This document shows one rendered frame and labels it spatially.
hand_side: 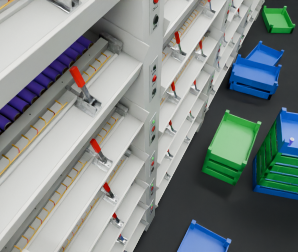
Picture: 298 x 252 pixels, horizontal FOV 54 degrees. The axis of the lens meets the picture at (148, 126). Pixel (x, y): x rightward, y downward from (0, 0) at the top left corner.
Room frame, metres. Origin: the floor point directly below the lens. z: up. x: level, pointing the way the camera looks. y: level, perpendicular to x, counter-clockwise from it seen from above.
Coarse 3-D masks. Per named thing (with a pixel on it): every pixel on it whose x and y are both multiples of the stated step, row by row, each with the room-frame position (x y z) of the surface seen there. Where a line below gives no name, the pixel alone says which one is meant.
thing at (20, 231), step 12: (108, 120) 0.46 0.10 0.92; (96, 132) 0.41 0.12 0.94; (84, 144) 0.37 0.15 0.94; (72, 168) 0.32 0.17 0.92; (60, 180) 0.28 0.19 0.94; (72, 180) 0.29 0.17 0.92; (48, 192) 0.25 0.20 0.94; (36, 216) 0.21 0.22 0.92; (24, 228) 0.18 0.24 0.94; (12, 240) 0.16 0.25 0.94
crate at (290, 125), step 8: (280, 112) 0.87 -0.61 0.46; (288, 112) 0.88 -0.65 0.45; (280, 120) 0.83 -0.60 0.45; (288, 120) 0.87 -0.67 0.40; (296, 120) 0.87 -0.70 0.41; (280, 128) 0.79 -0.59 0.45; (288, 128) 0.82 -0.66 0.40; (296, 128) 0.82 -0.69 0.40; (280, 136) 0.75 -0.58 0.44; (288, 136) 0.78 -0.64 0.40; (296, 136) 0.78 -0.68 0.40; (280, 144) 0.71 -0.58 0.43; (296, 144) 0.73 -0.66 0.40; (288, 152) 0.69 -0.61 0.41; (296, 152) 0.68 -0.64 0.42
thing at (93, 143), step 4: (92, 140) 0.35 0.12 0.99; (92, 144) 0.35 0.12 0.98; (96, 144) 0.35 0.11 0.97; (96, 148) 0.34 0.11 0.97; (100, 148) 0.35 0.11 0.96; (100, 152) 0.35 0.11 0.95; (100, 156) 0.34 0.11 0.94; (104, 156) 0.35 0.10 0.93; (100, 160) 0.34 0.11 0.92; (104, 160) 0.34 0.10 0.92
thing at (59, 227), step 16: (128, 112) 0.49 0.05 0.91; (144, 112) 0.47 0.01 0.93; (112, 128) 0.44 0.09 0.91; (128, 128) 0.45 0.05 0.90; (112, 144) 0.40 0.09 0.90; (128, 144) 0.40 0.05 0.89; (80, 160) 0.35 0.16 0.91; (96, 176) 0.31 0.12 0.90; (80, 192) 0.27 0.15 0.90; (96, 192) 0.28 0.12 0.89; (48, 208) 0.23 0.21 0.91; (64, 208) 0.24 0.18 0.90; (80, 208) 0.24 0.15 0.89; (32, 224) 0.20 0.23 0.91; (48, 224) 0.20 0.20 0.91; (64, 224) 0.20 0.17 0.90; (48, 240) 0.17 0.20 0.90; (64, 240) 0.17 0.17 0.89
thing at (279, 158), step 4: (272, 124) 0.89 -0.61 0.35; (272, 128) 0.86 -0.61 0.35; (272, 132) 0.84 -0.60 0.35; (272, 136) 0.82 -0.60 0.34; (272, 140) 0.80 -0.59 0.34; (272, 144) 0.78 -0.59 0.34; (272, 148) 0.76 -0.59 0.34; (272, 152) 0.73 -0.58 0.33; (276, 152) 0.70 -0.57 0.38; (280, 152) 0.69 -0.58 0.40; (272, 156) 0.71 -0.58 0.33; (276, 156) 0.69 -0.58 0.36; (280, 156) 0.69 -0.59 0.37; (284, 156) 0.69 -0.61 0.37; (288, 156) 0.69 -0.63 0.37; (272, 160) 0.70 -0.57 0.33; (276, 160) 0.69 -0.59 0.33; (280, 160) 0.69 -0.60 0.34; (284, 160) 0.68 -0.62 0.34; (288, 160) 0.68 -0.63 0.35; (292, 160) 0.68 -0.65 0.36; (296, 160) 0.67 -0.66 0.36; (292, 164) 0.68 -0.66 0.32; (296, 164) 0.67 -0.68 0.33
